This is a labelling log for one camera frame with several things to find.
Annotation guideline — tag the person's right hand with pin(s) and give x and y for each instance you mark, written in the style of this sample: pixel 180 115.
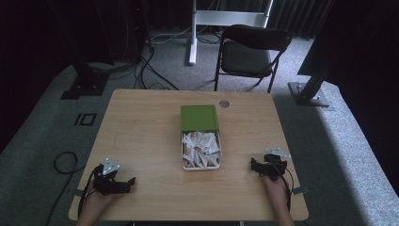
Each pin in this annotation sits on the person's right hand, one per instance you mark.
pixel 275 190

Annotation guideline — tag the person's left hand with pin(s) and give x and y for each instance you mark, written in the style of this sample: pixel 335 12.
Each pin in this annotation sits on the person's left hand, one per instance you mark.
pixel 97 201

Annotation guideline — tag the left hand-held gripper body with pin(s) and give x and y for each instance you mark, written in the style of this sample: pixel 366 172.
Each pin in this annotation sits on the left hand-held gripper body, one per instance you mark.
pixel 108 183

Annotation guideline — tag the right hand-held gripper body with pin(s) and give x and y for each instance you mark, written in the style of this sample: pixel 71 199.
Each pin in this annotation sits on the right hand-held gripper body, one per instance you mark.
pixel 273 164

